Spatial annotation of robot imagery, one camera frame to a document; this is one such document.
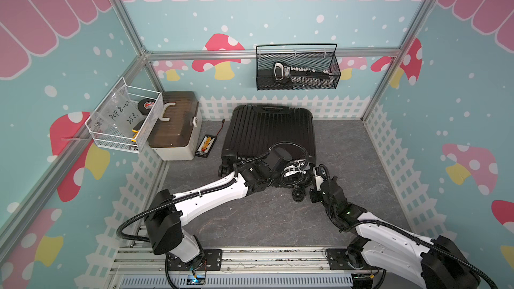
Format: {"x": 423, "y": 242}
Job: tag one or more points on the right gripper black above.
{"x": 312, "y": 195}

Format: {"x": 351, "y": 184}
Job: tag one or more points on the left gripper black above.
{"x": 284, "y": 180}

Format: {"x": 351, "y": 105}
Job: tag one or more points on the black hard-shell suitcase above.
{"x": 259, "y": 130}

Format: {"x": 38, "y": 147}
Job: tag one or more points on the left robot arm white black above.
{"x": 149, "y": 226}

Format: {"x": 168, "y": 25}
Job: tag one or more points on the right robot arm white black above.
{"x": 426, "y": 262}

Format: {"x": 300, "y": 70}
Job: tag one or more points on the black tray orange bits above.
{"x": 206, "y": 146}

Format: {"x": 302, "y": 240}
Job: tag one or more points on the brown lid storage box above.
{"x": 175, "y": 135}

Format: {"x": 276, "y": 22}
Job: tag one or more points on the socket set in basket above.
{"x": 294, "y": 76}

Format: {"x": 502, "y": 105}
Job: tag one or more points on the black tape roll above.
{"x": 145, "y": 106}

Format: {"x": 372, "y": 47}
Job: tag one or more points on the plastic bag with writing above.
{"x": 119, "y": 113}

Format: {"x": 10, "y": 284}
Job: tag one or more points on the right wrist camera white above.
{"x": 319, "y": 180}

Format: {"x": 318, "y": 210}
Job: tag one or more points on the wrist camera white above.
{"x": 319, "y": 180}
{"x": 296, "y": 167}

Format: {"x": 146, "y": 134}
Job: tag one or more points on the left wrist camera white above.
{"x": 296, "y": 167}

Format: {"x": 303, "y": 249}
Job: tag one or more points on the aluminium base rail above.
{"x": 272, "y": 267}

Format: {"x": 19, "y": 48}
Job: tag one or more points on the black wire mesh basket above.
{"x": 318, "y": 56}

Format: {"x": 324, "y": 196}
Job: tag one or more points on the clear plastic wall bin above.
{"x": 111, "y": 138}

